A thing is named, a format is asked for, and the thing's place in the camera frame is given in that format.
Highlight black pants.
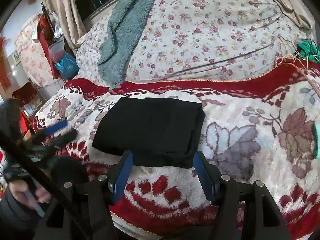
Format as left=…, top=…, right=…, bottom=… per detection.
left=92, top=98, right=205, bottom=168

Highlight person's left hand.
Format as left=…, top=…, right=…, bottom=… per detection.
left=8, top=180, right=52, bottom=210

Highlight blue plastic bag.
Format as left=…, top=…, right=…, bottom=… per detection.
left=55, top=52, right=79, bottom=80

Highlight floral covered cabinet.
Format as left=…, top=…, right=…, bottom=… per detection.
left=14, top=14, right=54, bottom=87

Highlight red and white floral blanket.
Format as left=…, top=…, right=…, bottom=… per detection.
left=33, top=60, right=319, bottom=239

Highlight teal fleece garment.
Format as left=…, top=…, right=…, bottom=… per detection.
left=97, top=0, right=155, bottom=88

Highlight beige curtain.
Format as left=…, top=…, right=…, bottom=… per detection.
left=44, top=0, right=87, bottom=51

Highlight green yarn bundle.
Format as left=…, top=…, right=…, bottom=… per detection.
left=297, top=40, right=319, bottom=63

